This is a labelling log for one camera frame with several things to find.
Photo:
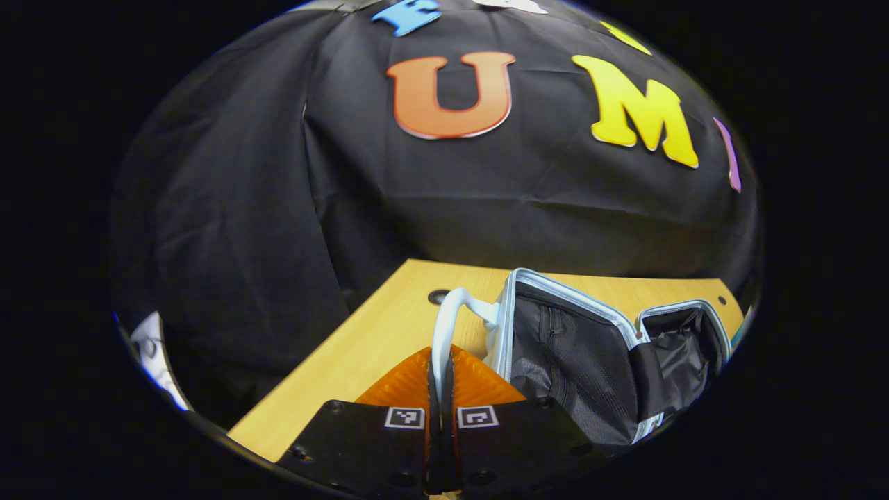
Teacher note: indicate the white printed board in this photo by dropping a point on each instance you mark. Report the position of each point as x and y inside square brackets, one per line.
[149, 347]

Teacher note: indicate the light blue suitcase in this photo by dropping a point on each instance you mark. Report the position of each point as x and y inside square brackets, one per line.
[576, 361]

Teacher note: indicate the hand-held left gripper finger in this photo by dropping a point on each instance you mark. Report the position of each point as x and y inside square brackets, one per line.
[434, 444]
[450, 444]

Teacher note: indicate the black backdrop cloth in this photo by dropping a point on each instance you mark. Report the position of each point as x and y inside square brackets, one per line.
[278, 208]

